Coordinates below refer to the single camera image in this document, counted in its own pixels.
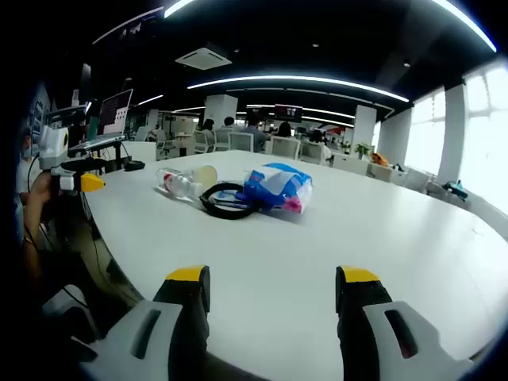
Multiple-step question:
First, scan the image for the long curved ceiling light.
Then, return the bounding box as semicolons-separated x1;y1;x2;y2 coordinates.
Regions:
186;74;410;103
164;0;498;53

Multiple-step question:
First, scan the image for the blue tissue pack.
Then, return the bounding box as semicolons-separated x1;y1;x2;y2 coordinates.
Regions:
242;161;314;215

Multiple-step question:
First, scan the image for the black cable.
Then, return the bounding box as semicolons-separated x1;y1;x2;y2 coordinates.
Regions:
199;181;263;220

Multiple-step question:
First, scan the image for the white paper cup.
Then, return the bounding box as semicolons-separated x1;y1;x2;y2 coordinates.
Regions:
193;164;219;187

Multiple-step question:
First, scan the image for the dark upright monitor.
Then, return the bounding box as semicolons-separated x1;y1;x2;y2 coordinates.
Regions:
80;62;92;100

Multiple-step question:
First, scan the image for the clear plastic bottle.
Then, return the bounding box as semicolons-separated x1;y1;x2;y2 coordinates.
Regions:
156;167;206;202

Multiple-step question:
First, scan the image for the hanging display screen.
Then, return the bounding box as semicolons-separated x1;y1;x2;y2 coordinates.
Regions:
274;103;303;123

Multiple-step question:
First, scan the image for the white table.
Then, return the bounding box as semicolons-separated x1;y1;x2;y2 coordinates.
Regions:
81;149;508;381

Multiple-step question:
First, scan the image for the open laptop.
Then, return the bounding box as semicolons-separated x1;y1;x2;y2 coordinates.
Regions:
67;88;135;152

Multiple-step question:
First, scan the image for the person's left hand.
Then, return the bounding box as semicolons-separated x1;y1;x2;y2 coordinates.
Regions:
29;173;56;206

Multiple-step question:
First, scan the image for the dark side desk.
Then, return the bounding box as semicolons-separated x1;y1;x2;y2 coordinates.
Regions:
67;142;133;175

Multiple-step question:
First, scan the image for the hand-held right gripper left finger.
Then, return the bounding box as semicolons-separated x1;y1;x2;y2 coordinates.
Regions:
79;264;211;381

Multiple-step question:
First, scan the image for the teal object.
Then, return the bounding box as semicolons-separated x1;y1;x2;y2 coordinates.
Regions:
442;179;469;198

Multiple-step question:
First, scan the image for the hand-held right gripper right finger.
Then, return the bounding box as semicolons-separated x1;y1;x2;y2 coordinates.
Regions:
335;264;475;381

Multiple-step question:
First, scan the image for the white grey plastic object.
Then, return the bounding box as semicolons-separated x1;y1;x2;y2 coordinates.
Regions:
41;284;100;362

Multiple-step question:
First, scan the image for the wall poster board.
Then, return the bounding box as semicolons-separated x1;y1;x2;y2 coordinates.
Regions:
30;94;45;138

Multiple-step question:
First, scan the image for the ceiling air conditioner unit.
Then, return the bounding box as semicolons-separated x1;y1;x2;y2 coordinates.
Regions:
174;47;233;71

